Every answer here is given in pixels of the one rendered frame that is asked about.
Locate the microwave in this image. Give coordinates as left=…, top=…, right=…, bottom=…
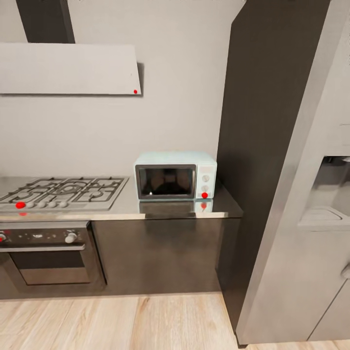
left=134, top=151, right=217, bottom=200

